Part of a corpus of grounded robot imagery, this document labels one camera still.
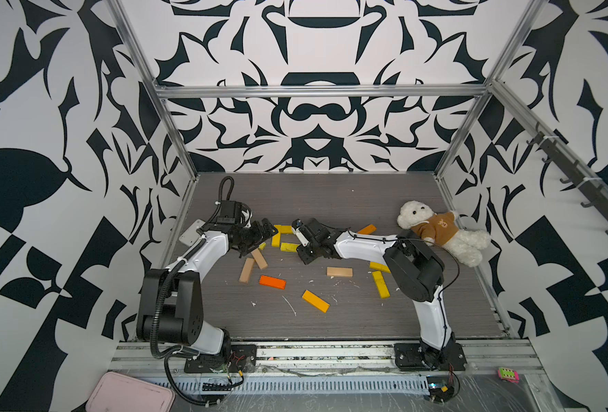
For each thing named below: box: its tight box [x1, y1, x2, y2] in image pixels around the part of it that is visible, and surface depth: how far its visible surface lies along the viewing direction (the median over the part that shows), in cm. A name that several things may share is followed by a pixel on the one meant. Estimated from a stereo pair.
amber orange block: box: [301, 289, 331, 314], surface depth 86 cm
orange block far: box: [357, 224, 377, 235], surface depth 104 cm
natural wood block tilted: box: [250, 248, 269, 270], surface depth 95 cm
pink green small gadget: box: [497, 367, 520, 384], surface depth 71 cm
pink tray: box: [85, 371, 176, 412], surface depth 69 cm
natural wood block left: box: [238, 257, 255, 284], surface depth 93 cm
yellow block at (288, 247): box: [279, 242, 300, 254], surface depth 98 cm
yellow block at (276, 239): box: [271, 226, 281, 248], surface depth 98 cm
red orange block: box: [258, 274, 287, 291], surface depth 90 cm
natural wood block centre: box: [326, 266, 353, 278], surface depth 91 cm
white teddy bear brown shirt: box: [396, 200, 492, 267], surface depth 95 cm
